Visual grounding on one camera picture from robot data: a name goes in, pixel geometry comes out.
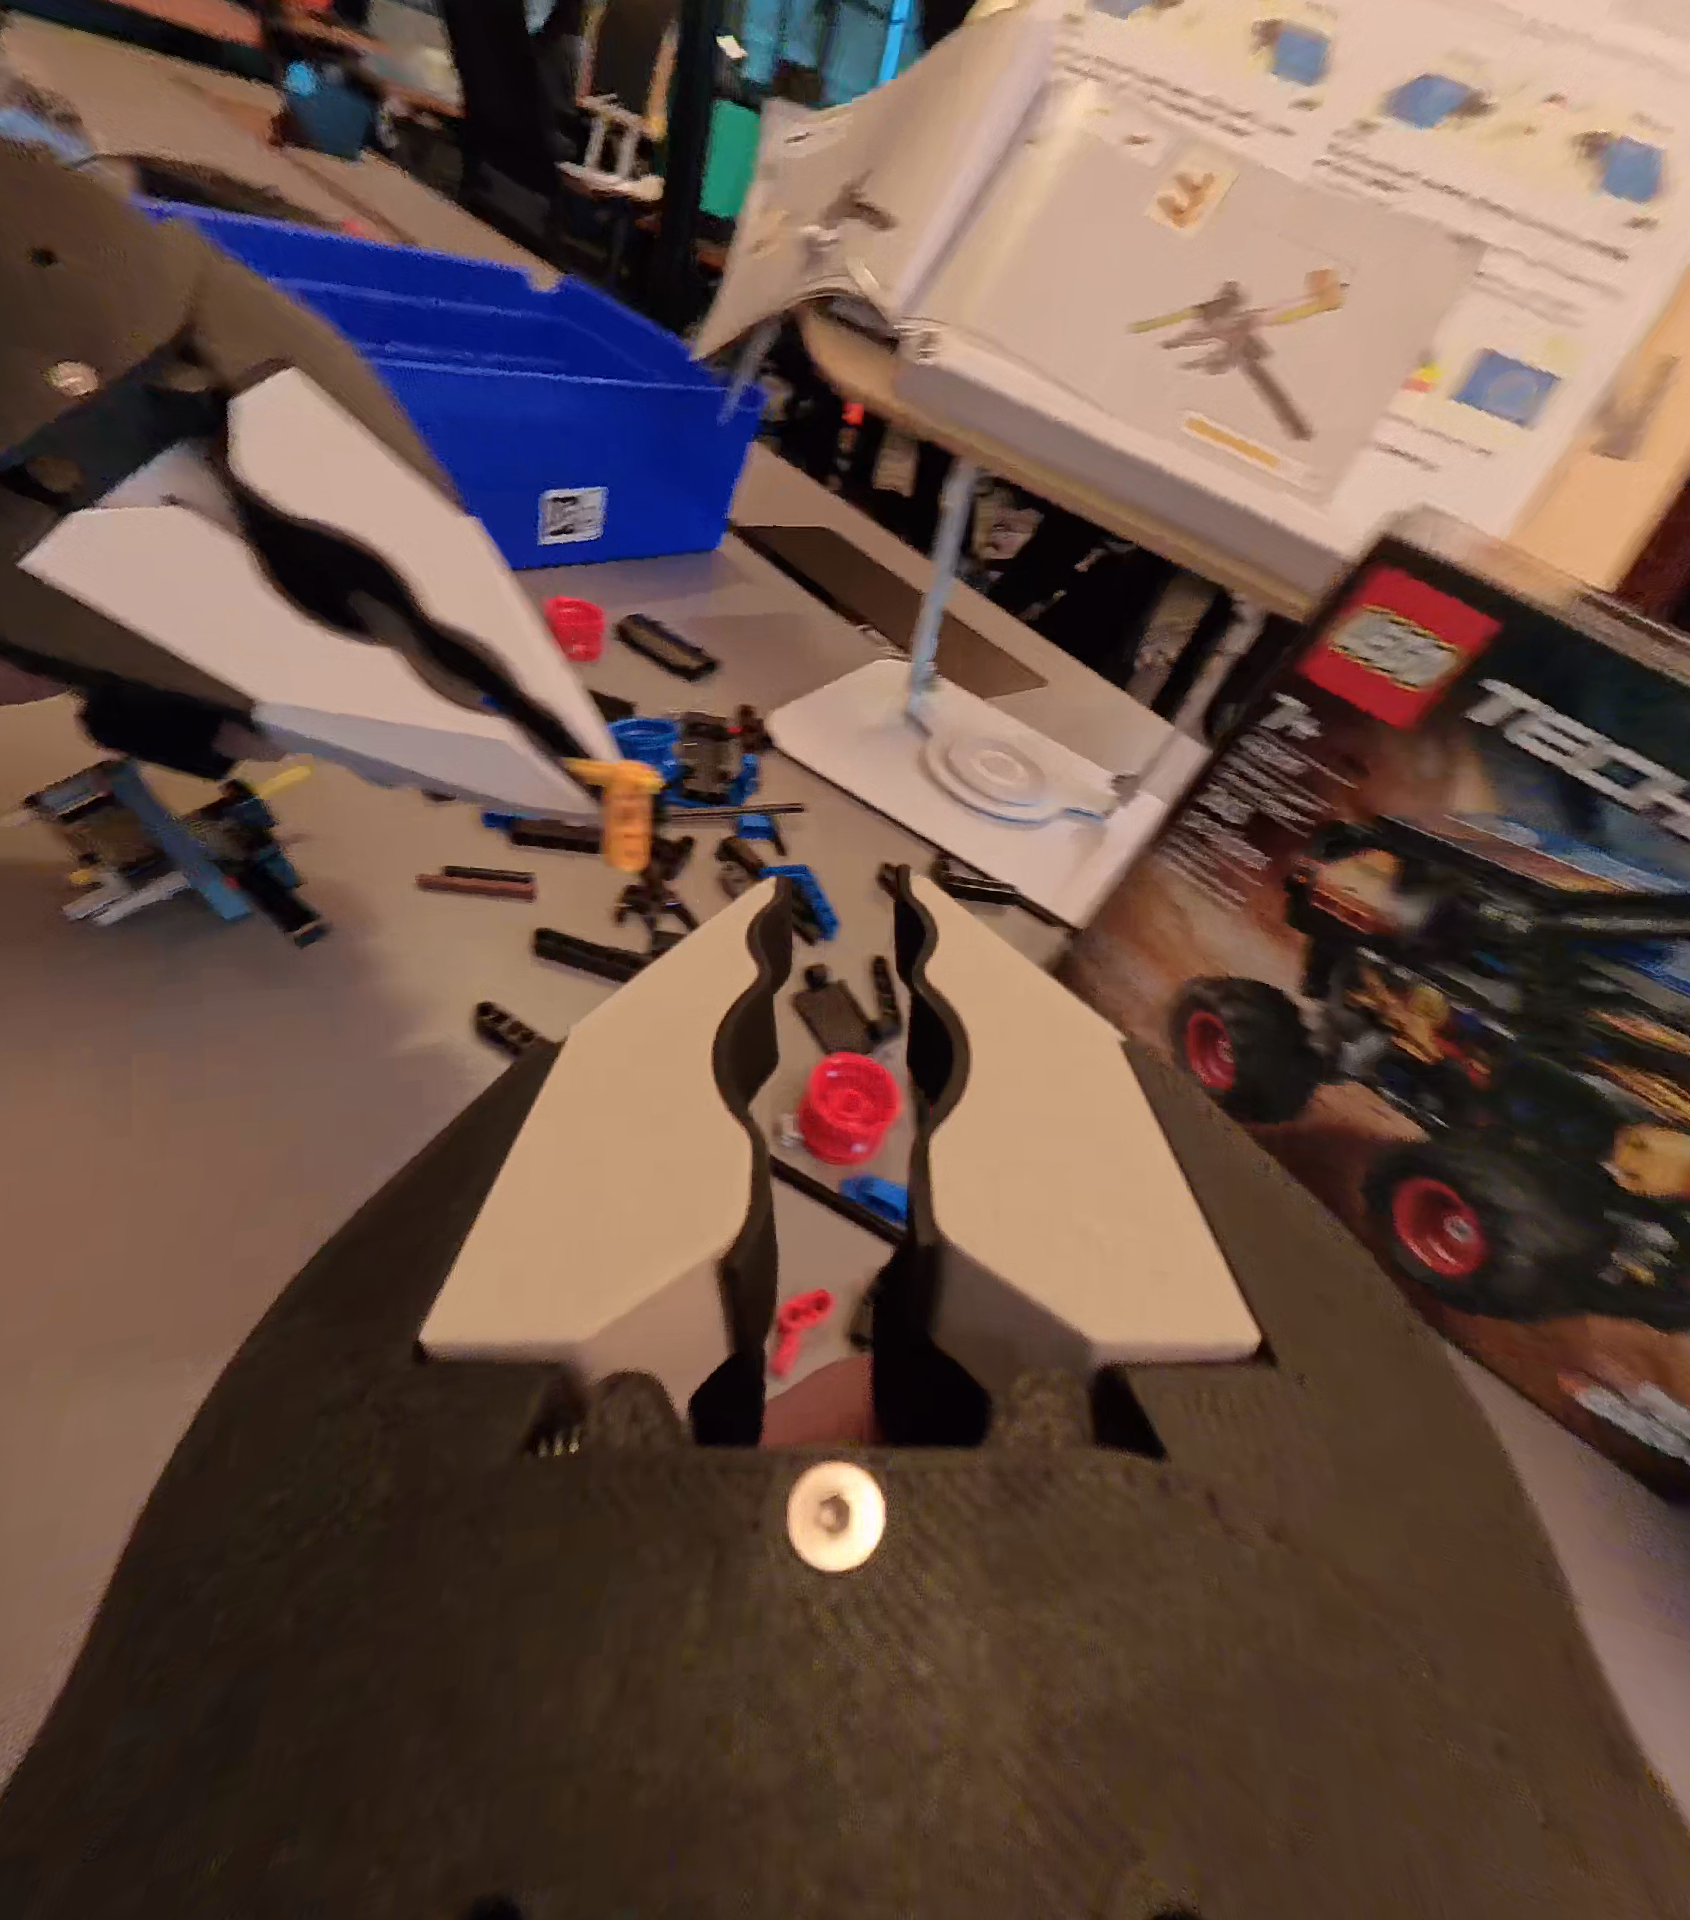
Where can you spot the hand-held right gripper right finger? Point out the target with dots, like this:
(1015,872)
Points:
(1085,1201)

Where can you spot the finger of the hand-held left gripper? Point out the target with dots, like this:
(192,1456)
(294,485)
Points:
(381,494)
(214,615)

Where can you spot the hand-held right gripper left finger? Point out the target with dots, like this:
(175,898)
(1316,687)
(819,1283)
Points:
(604,1201)

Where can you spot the black toy brick assembly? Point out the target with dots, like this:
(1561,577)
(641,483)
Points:
(170,855)

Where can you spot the orange toy connector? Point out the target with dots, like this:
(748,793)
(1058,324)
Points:
(629,832)

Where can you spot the grey desk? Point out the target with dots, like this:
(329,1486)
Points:
(184,1124)

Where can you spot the blue plastic bin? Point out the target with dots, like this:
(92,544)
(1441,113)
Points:
(560,420)

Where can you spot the long black toy beam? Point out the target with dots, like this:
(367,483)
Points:
(509,1025)

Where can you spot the blue toy fairing piece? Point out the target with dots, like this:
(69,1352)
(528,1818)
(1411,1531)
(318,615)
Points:
(875,1197)

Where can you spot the long black toy axle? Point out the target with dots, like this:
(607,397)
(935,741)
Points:
(814,1172)
(741,812)

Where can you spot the red toy connector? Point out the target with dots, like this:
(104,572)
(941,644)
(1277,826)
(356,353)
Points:
(800,1321)

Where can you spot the red toy wheel rim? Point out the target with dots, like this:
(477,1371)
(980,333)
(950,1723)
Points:
(844,1110)
(575,627)

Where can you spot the medium black toy beam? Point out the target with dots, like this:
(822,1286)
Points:
(583,953)

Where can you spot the black hinged toy panel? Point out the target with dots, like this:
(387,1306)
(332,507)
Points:
(830,1016)

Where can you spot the heap of black toy beams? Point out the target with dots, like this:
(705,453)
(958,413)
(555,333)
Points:
(659,901)

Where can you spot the black cylinder piece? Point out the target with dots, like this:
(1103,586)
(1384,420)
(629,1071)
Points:
(665,644)

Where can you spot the brown toy axle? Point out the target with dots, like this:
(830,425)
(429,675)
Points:
(479,890)

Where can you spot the short black toy axle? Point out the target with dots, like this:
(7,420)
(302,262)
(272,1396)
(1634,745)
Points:
(489,872)

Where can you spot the blue toy wheel rim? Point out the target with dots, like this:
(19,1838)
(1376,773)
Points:
(642,746)

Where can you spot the blue angled toy beam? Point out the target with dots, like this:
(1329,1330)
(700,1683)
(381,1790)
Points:
(800,892)

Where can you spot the black and blue gear block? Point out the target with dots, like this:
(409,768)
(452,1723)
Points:
(722,759)

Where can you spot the toy truck set box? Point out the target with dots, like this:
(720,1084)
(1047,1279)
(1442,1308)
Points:
(1461,974)

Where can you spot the white booklet stand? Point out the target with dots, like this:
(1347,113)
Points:
(861,735)

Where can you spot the building instruction booklet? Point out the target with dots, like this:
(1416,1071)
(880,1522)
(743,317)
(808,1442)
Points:
(1234,300)

